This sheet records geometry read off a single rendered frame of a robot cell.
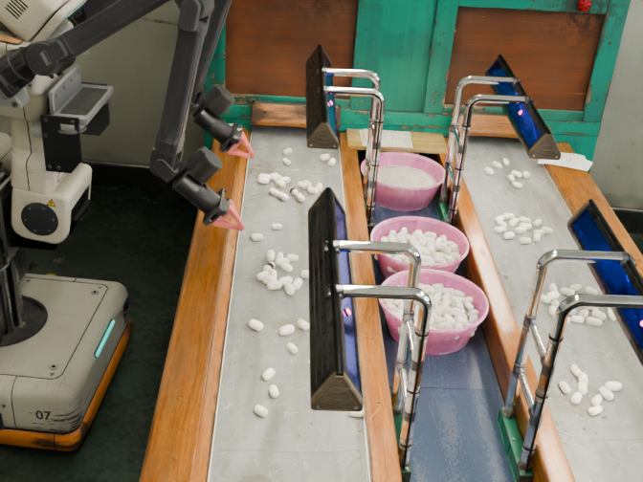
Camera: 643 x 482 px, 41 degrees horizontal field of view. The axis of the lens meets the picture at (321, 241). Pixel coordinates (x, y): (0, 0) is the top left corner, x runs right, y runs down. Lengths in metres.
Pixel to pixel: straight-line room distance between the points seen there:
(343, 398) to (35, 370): 1.50
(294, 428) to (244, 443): 0.11
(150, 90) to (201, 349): 2.30
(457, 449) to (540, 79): 1.55
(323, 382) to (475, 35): 1.83
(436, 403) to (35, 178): 1.23
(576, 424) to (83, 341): 1.53
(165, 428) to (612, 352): 1.04
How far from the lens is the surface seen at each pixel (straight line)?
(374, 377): 1.86
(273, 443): 1.72
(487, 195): 2.72
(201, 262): 2.20
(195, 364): 1.87
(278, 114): 2.92
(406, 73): 2.95
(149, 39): 3.97
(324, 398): 1.33
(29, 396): 2.64
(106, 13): 2.08
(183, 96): 2.05
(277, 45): 2.91
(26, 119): 2.44
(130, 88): 4.07
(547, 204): 2.73
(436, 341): 2.05
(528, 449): 1.75
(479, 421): 1.94
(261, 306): 2.09
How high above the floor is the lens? 1.92
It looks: 30 degrees down
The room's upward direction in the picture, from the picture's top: 4 degrees clockwise
